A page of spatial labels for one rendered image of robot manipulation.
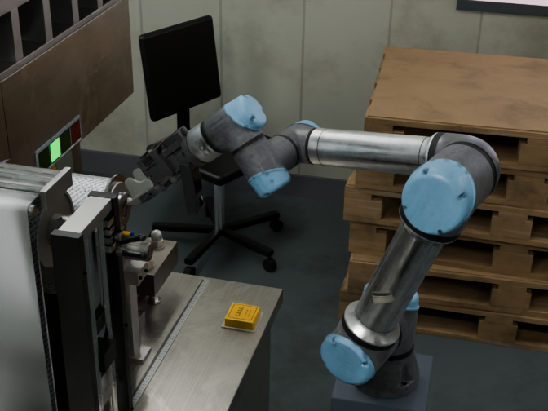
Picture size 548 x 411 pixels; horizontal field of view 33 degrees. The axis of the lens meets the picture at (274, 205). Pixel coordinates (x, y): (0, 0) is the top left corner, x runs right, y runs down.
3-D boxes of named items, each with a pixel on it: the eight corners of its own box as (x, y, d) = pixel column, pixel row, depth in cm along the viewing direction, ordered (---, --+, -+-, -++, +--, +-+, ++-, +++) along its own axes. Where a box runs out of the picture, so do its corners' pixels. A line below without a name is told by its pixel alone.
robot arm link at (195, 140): (230, 143, 187) (218, 161, 180) (214, 155, 189) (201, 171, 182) (207, 114, 185) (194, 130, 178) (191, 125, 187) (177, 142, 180)
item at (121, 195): (114, 221, 190) (123, 187, 192) (105, 219, 190) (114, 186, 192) (125, 232, 197) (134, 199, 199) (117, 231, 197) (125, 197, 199)
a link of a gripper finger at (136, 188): (113, 186, 193) (144, 164, 189) (131, 208, 195) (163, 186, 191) (108, 192, 190) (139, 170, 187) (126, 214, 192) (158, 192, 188)
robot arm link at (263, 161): (309, 169, 184) (279, 121, 183) (279, 190, 175) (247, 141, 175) (283, 184, 189) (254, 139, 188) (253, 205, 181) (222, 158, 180)
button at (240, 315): (253, 331, 216) (253, 322, 215) (223, 326, 218) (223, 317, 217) (260, 314, 222) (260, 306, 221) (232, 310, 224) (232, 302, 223)
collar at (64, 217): (78, 258, 167) (76, 227, 164) (48, 253, 168) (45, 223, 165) (94, 240, 172) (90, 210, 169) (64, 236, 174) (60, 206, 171)
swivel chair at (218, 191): (297, 221, 448) (303, 20, 401) (271, 293, 393) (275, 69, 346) (170, 207, 458) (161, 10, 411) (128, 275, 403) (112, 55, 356)
